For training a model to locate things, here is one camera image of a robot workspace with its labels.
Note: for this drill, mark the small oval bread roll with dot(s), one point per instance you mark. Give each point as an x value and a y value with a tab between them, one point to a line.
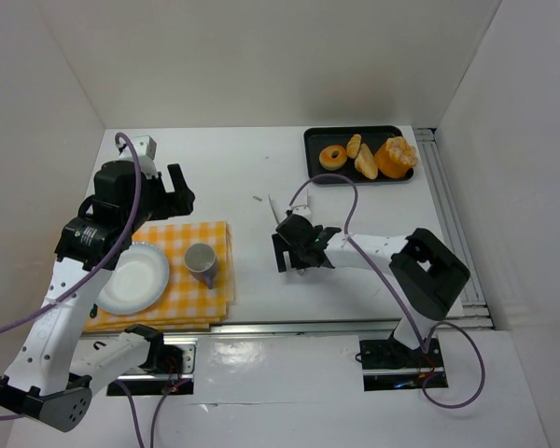
353	146

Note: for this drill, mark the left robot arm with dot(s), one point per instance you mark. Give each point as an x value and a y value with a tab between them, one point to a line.
45	382

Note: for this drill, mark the yellow checkered cloth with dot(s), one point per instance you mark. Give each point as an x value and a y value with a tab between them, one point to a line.
186	303

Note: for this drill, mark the purple mug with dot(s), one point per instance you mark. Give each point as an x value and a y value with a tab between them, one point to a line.
201	261

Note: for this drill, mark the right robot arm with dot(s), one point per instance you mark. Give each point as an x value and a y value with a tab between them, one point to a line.
421	273

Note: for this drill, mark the orange cupcake-shaped bread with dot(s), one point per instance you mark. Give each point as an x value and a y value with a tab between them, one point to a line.
396	157

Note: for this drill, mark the aluminium rail frame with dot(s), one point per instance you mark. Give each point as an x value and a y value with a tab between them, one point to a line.
475	308

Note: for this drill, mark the glazed ring donut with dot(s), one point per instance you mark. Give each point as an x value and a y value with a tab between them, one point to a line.
333	157

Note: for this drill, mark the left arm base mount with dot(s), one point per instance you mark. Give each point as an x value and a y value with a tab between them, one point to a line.
174	374

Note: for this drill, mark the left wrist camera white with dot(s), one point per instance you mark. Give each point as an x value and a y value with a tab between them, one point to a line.
145	148

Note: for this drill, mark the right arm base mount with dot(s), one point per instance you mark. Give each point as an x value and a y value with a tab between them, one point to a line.
388	365

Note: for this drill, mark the wedge-shaped bread slice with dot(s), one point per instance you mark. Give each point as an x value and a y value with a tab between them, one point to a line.
365	163

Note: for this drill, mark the white paper plate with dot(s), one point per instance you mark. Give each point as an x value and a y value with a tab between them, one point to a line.
138	281

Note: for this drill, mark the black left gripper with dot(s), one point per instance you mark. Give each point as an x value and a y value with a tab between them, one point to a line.
169	197

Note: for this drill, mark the black baking tray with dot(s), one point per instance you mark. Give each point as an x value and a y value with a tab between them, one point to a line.
316	139

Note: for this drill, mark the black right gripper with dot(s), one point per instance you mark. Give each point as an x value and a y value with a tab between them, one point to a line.
286	247

